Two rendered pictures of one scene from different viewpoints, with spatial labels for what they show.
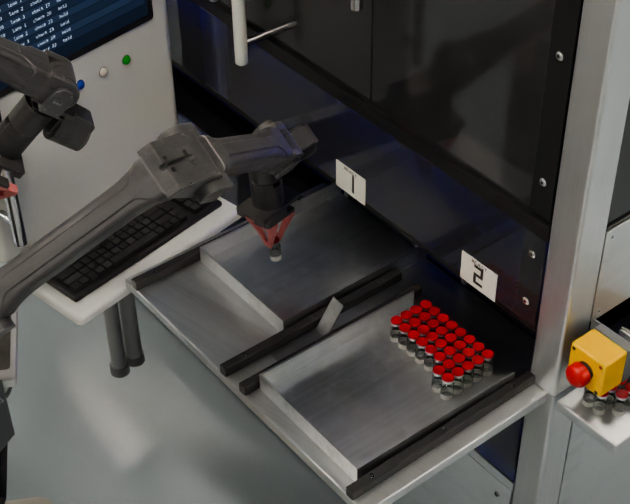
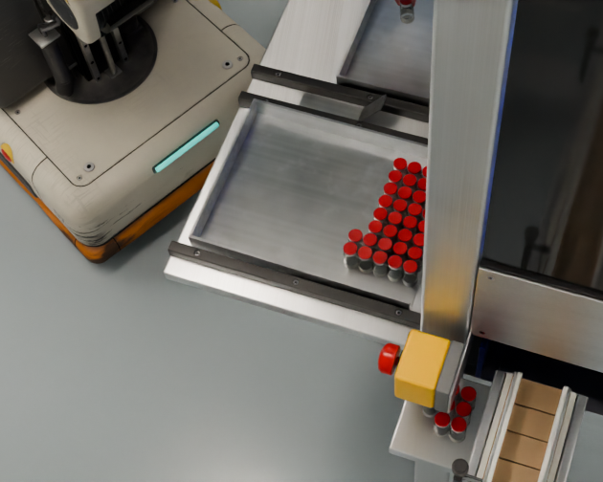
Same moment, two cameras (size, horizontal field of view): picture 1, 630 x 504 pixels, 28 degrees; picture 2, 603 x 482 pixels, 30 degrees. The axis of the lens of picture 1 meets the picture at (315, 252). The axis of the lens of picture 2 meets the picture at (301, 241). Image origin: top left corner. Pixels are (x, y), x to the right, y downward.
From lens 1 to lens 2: 139 cm
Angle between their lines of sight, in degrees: 44
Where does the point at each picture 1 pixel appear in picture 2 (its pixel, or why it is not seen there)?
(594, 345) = (420, 352)
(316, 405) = (264, 164)
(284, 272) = (423, 39)
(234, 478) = not seen: hidden behind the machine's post
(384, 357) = (367, 184)
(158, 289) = not seen: outside the picture
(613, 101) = (453, 133)
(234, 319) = (329, 40)
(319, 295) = (413, 84)
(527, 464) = not seen: hidden behind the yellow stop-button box
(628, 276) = (534, 334)
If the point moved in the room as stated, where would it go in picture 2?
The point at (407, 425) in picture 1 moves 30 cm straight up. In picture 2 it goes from (289, 250) to (268, 138)
